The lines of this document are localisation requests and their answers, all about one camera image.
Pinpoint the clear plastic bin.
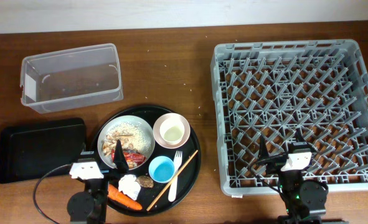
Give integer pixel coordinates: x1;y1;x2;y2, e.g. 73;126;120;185
20;44;123;114

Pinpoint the white plastic fork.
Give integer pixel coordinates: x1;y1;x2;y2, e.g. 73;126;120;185
167;150;183;203

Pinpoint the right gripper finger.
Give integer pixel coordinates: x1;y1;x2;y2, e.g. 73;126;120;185
295;129;307;144
258;135;269;159

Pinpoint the black rectangular tray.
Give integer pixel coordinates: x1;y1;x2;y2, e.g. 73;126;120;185
0;118;87;184

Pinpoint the grey plate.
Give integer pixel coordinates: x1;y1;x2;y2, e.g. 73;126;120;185
97;115;155;170

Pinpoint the food scraps and rice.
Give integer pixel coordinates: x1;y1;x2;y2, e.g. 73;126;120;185
101;122;153;160

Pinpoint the orange carrot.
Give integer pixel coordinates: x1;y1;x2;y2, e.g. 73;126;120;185
108;184;143;210

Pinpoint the white cup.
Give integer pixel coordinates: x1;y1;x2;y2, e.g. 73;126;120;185
159;118;185;145

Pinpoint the white tissue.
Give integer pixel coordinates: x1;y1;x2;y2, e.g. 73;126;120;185
118;174;141;200

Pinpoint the grey dishwasher rack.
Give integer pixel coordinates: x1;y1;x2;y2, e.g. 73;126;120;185
210;39;368;197

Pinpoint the brown walnut shell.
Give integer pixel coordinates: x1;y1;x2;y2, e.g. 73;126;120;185
136;175;154;188

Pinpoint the wooden chopstick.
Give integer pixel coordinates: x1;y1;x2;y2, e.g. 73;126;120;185
146;150;199;211

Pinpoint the round black serving tray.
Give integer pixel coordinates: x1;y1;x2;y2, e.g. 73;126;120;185
108;105;201;217

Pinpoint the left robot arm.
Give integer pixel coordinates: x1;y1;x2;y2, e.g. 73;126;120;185
67;141;129;224

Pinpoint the pink bowl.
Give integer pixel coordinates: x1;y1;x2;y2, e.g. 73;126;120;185
153;113;191;149

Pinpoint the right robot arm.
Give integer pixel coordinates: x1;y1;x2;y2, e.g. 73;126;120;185
256;129;329;224

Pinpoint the red snack wrapper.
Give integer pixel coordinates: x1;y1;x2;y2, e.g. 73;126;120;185
111;149;146;170

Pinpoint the blue cup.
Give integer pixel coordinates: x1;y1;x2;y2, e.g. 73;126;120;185
149;156;174;184

